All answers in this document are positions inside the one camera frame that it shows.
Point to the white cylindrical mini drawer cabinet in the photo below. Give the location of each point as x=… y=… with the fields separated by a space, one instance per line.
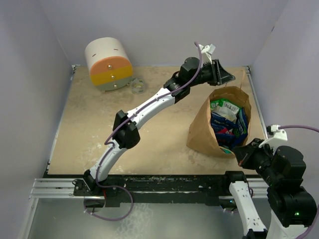
x=108 y=64

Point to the dark blue snack packet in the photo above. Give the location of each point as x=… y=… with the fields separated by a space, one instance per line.
x=222 y=128

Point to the teal snack packet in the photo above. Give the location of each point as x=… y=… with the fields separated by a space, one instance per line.
x=226 y=150

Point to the green white snack packet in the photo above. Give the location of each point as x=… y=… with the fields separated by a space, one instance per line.
x=225 y=108

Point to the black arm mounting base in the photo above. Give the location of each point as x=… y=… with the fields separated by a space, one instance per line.
x=159 y=189

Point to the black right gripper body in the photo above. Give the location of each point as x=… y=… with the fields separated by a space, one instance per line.
x=256 y=157

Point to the aluminium frame rail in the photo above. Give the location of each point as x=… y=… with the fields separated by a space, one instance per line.
x=61 y=186

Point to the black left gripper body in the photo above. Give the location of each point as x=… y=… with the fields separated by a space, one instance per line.
x=209 y=73

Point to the clear tape roll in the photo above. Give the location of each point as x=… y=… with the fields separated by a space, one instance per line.
x=137 y=86

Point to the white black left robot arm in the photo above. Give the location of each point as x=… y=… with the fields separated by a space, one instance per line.
x=125 y=134

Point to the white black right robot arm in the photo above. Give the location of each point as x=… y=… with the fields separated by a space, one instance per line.
x=293 y=210

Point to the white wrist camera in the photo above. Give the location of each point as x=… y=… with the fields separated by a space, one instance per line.
x=277 y=137
x=206 y=53

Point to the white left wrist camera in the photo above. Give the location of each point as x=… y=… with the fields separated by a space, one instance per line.
x=206 y=53

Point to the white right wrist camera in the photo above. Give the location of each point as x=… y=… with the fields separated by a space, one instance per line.
x=277 y=137

